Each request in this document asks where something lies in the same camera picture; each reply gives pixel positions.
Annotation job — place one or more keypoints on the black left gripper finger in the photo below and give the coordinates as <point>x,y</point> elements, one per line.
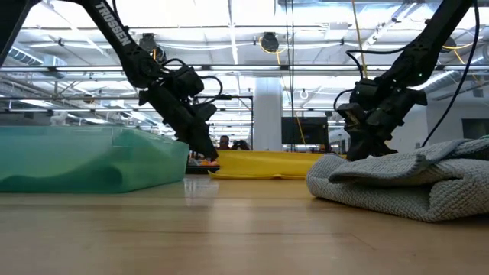
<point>200,143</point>

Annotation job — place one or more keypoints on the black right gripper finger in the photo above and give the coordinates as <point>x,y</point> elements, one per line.
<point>366,149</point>

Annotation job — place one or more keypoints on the small grey ribbed towel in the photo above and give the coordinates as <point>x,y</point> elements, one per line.
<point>382,191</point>

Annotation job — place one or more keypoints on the yellow microfiber towel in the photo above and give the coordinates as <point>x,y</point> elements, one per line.
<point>263,164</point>

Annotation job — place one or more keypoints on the teal translucent plastic bin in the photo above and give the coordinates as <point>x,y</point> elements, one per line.
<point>76,160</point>

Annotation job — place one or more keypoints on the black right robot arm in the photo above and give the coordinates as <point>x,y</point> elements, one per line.
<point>428,49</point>

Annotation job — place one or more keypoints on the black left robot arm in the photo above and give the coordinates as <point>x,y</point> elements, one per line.
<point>126,46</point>

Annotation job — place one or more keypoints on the person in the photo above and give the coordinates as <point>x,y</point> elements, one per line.
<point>224,142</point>

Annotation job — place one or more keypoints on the black background equipment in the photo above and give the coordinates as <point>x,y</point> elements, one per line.
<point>241,145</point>

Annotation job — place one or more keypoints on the white square pillar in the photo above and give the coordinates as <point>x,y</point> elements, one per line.
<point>267,114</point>

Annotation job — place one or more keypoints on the black background stand frame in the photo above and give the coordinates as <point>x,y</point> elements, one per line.
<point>244,96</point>

